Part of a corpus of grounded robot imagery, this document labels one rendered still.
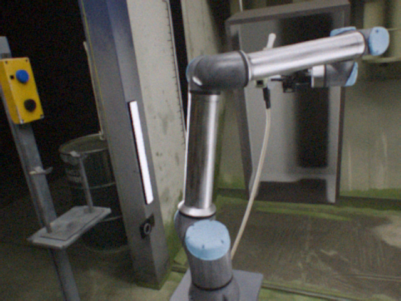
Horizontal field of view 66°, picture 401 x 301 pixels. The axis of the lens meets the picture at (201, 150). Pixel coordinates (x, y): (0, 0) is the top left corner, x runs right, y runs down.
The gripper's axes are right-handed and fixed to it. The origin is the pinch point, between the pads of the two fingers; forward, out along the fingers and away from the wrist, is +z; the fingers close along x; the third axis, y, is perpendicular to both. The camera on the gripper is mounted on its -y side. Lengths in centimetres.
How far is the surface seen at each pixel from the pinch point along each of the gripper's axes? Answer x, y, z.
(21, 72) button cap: -29, -24, 92
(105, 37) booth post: 19, -18, 81
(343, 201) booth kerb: 71, 166, -52
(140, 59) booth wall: 34, 3, 74
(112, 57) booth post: 15, -8, 79
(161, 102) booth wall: 39, 36, 72
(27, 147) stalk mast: -42, 5, 99
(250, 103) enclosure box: 63, 55, 18
